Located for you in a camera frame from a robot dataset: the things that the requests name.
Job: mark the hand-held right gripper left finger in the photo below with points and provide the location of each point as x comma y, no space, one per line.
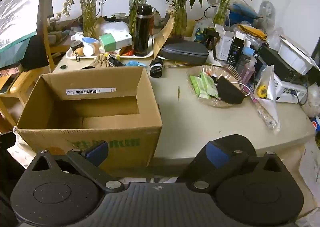
96,154

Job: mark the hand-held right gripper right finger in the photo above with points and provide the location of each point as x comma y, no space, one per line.
216,155

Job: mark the clear plastic dish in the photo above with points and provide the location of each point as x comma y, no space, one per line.
212,104

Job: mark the brown cardboard box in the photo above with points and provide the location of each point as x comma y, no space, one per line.
37,107

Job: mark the beige work gloves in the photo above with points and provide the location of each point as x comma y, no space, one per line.
100,61

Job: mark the blue wipes packet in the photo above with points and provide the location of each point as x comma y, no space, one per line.
135,63

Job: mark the black sponge block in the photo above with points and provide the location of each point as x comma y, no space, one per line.
230,91

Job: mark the clear plastic bag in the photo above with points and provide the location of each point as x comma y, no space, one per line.
268,107

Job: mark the dry bamboo leaf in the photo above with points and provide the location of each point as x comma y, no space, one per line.
179,92

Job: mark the yellow tape measure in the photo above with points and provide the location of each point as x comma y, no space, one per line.
262,91

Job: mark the pink bottle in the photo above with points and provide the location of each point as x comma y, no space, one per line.
247,73

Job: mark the small black sachet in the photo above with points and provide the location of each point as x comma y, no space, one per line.
116,61

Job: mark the white cardboard carton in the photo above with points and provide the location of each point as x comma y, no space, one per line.
311,167

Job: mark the white printer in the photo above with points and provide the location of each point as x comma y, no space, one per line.
287,89

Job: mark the black cylinder with white band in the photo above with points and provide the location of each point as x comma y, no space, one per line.
156,69

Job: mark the tan pouch with carabiner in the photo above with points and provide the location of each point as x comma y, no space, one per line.
79,51

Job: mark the white cap orange bottle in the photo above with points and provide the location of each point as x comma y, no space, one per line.
88,50

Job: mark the blue label soda bottle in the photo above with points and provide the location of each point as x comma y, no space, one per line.
316,123

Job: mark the black carton box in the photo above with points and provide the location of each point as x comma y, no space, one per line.
235,51

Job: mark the red snack packets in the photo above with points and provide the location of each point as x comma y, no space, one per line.
127,52

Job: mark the grey zip case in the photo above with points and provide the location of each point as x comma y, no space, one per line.
185,52

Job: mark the blue box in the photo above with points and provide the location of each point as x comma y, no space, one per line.
247,50

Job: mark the black box device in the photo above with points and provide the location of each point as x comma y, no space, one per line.
277,63

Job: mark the white carton box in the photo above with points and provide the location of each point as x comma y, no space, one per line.
223,44

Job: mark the black round tin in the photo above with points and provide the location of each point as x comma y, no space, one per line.
75,45

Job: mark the smartphone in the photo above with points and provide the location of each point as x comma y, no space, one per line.
7,84

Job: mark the white bottle blue label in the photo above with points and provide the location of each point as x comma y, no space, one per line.
87,40

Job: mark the green and white tissue pack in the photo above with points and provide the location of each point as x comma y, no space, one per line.
117,39

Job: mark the wooden chair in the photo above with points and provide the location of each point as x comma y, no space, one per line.
47,42

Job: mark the small black tripod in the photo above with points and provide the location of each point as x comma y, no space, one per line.
210,32

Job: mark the blue and yellow patterned bag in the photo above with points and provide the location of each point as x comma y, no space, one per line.
200,33

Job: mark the crumpled brown paper bag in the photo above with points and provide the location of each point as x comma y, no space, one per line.
98,27

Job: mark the white plastic package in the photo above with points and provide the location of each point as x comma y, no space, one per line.
113,27

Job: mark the yellow cloth bag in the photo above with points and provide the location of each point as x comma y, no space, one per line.
252,31

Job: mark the flat brown paper bag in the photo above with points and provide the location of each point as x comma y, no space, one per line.
163,36

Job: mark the black thermos bottle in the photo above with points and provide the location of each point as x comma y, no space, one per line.
143,32

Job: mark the plastic wrapped framed picture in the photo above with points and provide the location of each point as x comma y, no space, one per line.
17,17

